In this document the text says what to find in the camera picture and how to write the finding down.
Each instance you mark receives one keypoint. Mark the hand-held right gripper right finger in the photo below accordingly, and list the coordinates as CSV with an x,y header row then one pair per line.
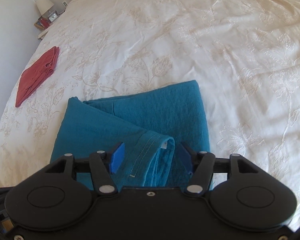
x,y
185,157

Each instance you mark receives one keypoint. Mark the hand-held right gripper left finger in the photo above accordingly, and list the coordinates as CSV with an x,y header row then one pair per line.
x,y
117,157

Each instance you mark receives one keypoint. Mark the teal pants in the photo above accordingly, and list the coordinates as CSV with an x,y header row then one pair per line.
x,y
152,110

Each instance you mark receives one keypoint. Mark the folded red cloth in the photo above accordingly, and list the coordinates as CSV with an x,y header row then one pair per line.
x,y
36,76

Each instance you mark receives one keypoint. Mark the white floral bedspread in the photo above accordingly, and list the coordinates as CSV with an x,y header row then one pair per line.
x,y
190,42

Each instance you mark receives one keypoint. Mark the cream nightstand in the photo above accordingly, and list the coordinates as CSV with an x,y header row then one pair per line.
x,y
46,32

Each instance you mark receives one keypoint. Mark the small alarm clock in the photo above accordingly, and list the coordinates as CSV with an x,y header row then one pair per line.
x,y
52,16

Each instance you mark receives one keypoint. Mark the white shade table lamp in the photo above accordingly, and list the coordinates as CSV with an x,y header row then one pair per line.
x,y
44,4

